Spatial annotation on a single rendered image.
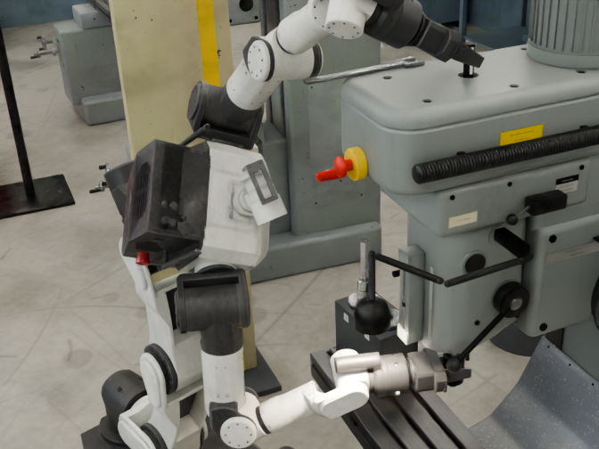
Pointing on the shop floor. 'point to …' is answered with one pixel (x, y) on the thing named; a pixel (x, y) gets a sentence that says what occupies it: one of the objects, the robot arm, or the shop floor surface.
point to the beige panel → (176, 96)
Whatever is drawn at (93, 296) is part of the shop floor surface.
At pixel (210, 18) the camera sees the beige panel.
